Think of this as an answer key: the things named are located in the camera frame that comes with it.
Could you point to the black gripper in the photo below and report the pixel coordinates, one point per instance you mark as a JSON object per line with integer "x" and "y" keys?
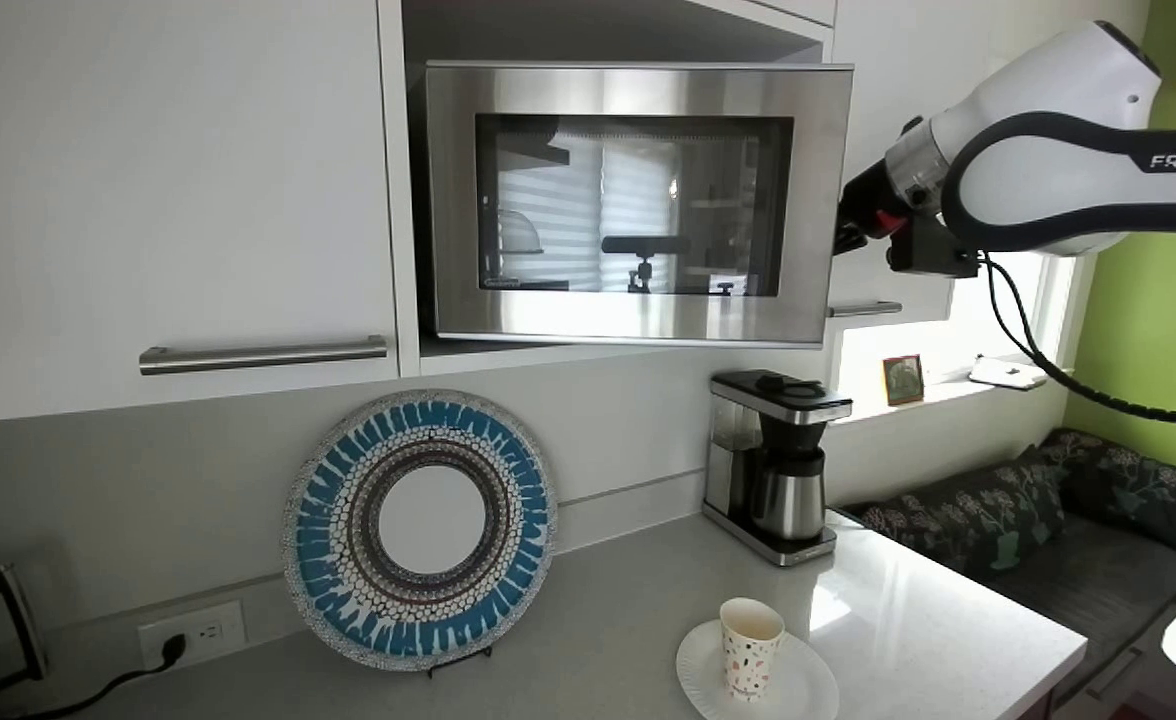
{"x": 930, "y": 240}

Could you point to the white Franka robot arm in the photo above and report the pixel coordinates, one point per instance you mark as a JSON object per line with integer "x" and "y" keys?
{"x": 1082, "y": 146}

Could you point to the white framed window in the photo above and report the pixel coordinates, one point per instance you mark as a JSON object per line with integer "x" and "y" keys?
{"x": 1003, "y": 332}

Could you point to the white wall power outlet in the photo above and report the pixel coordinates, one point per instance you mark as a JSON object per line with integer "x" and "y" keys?
{"x": 194, "y": 634}

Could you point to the dotted paper cup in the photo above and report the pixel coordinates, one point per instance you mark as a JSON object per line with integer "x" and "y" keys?
{"x": 751, "y": 653}

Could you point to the blue patterned decorative plate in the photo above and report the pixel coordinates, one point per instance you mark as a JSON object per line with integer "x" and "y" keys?
{"x": 422, "y": 531}

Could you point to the dark floral cushion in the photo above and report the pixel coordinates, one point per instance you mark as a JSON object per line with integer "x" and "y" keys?
{"x": 1003, "y": 512}

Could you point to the dark picture frame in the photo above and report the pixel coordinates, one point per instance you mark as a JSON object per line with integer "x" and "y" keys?
{"x": 901, "y": 382}

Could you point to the black steel coffee maker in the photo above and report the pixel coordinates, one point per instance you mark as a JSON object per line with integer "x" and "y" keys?
{"x": 772, "y": 475}

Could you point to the stainless steel microwave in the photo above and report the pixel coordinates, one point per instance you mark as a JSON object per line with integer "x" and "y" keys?
{"x": 629, "y": 215}

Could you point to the white saucer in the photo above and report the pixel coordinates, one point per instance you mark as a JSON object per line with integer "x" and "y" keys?
{"x": 811, "y": 684}

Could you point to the small white object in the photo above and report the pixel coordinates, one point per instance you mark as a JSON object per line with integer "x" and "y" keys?
{"x": 1006, "y": 372}

